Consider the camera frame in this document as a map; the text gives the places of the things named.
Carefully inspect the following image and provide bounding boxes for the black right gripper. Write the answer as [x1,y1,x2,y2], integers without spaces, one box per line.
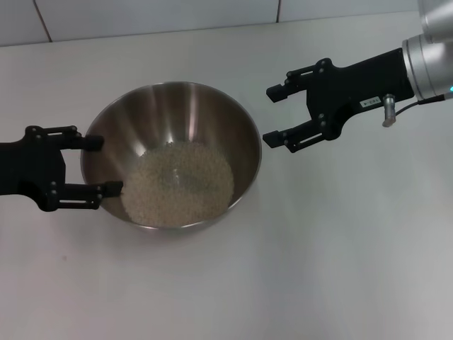
[262,48,415,154]

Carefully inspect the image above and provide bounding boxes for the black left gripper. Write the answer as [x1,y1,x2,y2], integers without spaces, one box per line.
[0,124,125,213]

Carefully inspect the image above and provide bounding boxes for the white rice grains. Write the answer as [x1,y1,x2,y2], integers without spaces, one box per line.
[120,141,236,228]

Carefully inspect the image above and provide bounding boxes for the large stainless steel bowl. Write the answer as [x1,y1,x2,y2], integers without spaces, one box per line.
[80,81,264,232]

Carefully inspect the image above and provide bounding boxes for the right gripper cable with plug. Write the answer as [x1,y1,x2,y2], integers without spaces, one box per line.
[381,93,447,129]

